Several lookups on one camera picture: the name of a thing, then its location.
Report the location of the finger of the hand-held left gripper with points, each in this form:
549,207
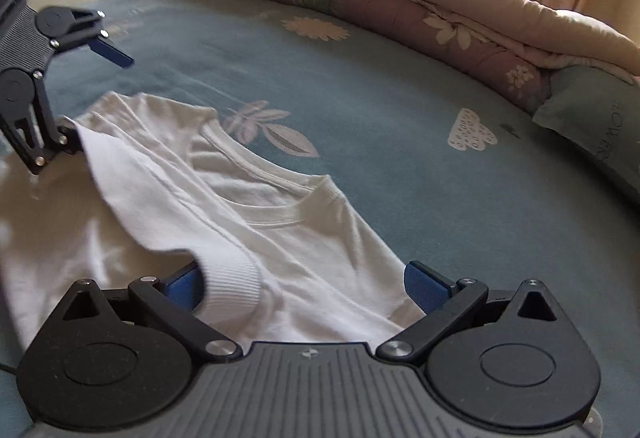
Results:
117,56
42,138

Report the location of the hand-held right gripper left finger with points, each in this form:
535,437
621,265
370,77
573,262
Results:
182,289

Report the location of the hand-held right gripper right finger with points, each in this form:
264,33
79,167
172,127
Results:
425,290

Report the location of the white long-sleeve shirt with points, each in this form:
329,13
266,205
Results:
240,228

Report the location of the bed with blue floral sheet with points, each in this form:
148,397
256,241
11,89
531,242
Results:
400,128

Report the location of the green printed pillow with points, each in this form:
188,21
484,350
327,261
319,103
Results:
595,128

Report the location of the folded pink floral quilt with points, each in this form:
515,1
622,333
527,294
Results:
400,8

